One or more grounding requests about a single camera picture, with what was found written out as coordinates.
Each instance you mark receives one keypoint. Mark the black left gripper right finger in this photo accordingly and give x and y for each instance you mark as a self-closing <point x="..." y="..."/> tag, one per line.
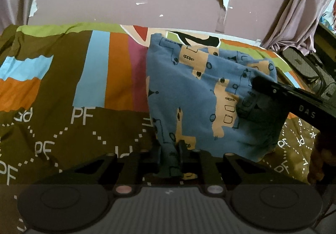
<point x="200" y="168"/>

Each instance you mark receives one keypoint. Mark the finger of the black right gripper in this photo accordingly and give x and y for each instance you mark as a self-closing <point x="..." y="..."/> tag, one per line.
<point x="262" y="112"/>
<point x="271" y="88"/>

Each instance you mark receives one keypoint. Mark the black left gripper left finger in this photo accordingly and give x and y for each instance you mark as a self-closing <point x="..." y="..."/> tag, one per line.
<point x="122" y="176"/>

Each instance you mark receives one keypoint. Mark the blue patterned pajama pants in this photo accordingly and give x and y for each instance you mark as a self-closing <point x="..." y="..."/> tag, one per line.
<point x="193" y="93"/>

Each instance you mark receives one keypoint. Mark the person's right hand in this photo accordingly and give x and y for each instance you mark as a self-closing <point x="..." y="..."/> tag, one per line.
<point x="322" y="159"/>

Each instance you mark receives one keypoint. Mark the pink satin curtain right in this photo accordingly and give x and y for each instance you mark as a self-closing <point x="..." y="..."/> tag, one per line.
<point x="296" y="26"/>

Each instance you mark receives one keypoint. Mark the brown colourful striped bedsheet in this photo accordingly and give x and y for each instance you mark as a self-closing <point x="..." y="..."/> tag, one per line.
<point x="68" y="95"/>

